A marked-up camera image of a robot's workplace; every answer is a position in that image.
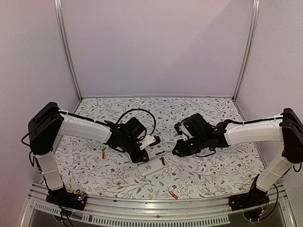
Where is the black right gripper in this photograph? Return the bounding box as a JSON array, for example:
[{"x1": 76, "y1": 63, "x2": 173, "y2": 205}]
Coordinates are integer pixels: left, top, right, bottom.
[{"x1": 172, "y1": 134, "x2": 207, "y2": 157}]

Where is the white battery compartment cover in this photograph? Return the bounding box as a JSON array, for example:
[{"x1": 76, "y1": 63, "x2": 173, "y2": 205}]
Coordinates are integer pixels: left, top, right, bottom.
[{"x1": 169, "y1": 155, "x2": 182, "y2": 163}]

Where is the white remote control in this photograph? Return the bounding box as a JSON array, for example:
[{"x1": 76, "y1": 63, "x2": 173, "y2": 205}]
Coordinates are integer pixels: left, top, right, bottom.
[{"x1": 137, "y1": 157, "x2": 169, "y2": 177}]

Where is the white battery holder box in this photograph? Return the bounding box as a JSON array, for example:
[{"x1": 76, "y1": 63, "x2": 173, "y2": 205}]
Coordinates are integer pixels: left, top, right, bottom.
[{"x1": 149, "y1": 149, "x2": 166, "y2": 159}]

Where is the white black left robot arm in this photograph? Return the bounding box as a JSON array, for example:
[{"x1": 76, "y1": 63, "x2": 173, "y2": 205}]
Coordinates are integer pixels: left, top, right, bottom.
[{"x1": 26, "y1": 102, "x2": 153, "y2": 205}]

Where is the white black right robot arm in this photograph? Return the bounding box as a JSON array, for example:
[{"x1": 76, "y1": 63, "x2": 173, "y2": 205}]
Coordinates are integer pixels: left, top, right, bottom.
[{"x1": 172, "y1": 108, "x2": 303, "y2": 206}]

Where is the white plastic strip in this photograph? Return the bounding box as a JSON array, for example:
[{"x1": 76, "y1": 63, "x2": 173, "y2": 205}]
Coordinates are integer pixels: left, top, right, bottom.
[{"x1": 163, "y1": 138, "x2": 176, "y2": 142}]

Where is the floral patterned table mat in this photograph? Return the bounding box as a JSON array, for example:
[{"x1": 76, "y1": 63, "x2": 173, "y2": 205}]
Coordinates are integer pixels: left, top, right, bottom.
[{"x1": 55, "y1": 97, "x2": 264, "y2": 200}]

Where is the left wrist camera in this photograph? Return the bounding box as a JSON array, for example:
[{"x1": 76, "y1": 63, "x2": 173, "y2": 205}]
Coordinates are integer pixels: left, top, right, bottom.
[{"x1": 140, "y1": 135, "x2": 160, "y2": 150}]

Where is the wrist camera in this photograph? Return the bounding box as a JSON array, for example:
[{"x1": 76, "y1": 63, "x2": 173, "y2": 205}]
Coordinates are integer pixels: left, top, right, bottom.
[
  {"x1": 140, "y1": 135, "x2": 160, "y2": 150},
  {"x1": 174, "y1": 122, "x2": 189, "y2": 140}
]

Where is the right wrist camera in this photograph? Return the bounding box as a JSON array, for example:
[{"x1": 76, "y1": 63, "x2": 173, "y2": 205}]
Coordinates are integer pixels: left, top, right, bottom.
[{"x1": 174, "y1": 122, "x2": 189, "y2": 140}]

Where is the aluminium front rail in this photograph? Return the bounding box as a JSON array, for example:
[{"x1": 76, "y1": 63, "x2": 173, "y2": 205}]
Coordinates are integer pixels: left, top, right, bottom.
[{"x1": 20, "y1": 183, "x2": 299, "y2": 227}]

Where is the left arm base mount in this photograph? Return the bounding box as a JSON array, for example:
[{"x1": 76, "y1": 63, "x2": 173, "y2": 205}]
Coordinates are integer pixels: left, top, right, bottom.
[{"x1": 46, "y1": 186, "x2": 87, "y2": 210}]

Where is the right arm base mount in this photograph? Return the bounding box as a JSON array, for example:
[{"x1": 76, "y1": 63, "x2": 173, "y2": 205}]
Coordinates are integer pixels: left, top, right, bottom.
[{"x1": 228, "y1": 192, "x2": 269, "y2": 222}]

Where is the right aluminium frame post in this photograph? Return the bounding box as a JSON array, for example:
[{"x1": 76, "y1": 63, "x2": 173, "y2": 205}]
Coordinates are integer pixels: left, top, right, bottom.
[{"x1": 232, "y1": 0, "x2": 260, "y2": 102}]

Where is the aluminium frame post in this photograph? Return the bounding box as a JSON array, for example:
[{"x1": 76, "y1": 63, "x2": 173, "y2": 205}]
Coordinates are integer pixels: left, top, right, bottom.
[
  {"x1": 54, "y1": 0, "x2": 83, "y2": 101},
  {"x1": 232, "y1": 0, "x2": 260, "y2": 102}
]

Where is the left aluminium frame post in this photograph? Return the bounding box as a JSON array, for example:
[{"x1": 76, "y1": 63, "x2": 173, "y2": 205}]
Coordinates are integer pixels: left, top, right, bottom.
[{"x1": 54, "y1": 0, "x2": 83, "y2": 101}]

